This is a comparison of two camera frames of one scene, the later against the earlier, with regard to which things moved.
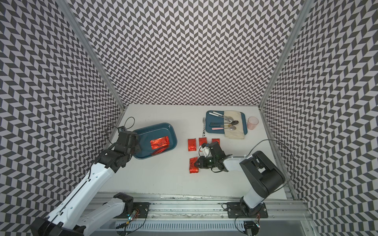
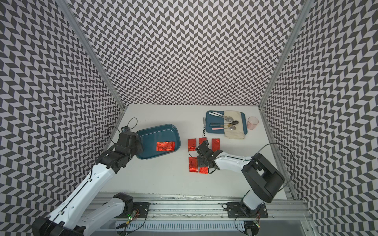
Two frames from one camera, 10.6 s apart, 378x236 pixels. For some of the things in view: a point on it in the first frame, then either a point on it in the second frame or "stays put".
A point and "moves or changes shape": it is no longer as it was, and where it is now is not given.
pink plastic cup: (252, 122) stays put
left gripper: (137, 147) stays put
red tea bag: (193, 168) stays put
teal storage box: (146, 134) moves or changes shape
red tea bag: (202, 140) stays put
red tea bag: (158, 149) -> (204, 170)
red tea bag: (215, 140) stays put
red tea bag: (192, 144) stays put
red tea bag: (159, 142) -> (165, 146)
